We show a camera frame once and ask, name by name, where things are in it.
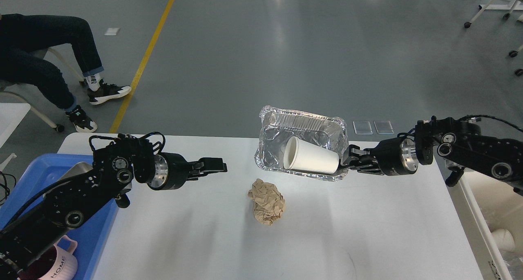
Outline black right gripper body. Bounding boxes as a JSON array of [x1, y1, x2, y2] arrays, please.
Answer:
[[372, 138, 420, 176]]

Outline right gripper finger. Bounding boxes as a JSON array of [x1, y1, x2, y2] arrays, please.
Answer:
[[341, 144, 378, 167], [348, 165, 380, 175]]

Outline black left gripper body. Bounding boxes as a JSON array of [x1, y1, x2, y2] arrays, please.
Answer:
[[146, 152, 192, 190]]

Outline white paper cup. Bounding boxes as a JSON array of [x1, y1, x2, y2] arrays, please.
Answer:
[[283, 136, 339, 174]]

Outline brown paper ball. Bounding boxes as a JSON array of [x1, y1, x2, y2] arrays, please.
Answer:
[[247, 178, 286, 226]]

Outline aluminium foil tray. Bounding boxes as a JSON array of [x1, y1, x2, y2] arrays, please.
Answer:
[[254, 105, 349, 181]]

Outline square stainless steel tray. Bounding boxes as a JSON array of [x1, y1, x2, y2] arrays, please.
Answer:
[[58, 161, 93, 181]]

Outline pink ribbed mug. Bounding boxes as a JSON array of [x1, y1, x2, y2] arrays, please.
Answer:
[[18, 235, 78, 280]]

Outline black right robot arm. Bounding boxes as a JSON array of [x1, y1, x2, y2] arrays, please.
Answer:
[[338, 115, 523, 195]]

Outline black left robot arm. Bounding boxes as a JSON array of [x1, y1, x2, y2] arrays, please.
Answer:
[[0, 132, 228, 280]]

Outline left clear floor plate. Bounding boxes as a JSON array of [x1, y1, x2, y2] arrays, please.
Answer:
[[352, 120, 373, 135]]

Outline clear floor plate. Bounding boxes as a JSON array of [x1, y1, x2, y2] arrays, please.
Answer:
[[373, 120, 394, 135], [352, 120, 373, 135]]

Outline right clear floor plate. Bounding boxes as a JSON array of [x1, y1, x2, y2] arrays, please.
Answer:
[[373, 120, 394, 135]]

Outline white bin at right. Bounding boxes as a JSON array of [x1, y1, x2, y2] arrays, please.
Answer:
[[448, 170, 523, 280]]

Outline blue plastic tray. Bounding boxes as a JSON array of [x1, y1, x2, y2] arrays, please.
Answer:
[[0, 153, 119, 280]]

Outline white cup inside bin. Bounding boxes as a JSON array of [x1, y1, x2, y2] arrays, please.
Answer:
[[491, 228, 516, 253]]

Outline white side table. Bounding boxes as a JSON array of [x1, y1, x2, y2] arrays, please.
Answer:
[[0, 103, 30, 148]]

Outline person in black sweater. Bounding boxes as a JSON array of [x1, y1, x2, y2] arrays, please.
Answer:
[[0, 13, 132, 133]]

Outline black cables at left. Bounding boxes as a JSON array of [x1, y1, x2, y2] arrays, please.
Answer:
[[0, 170, 18, 207]]

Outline white rolling cart frame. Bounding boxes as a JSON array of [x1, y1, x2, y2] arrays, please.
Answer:
[[463, 0, 523, 78]]

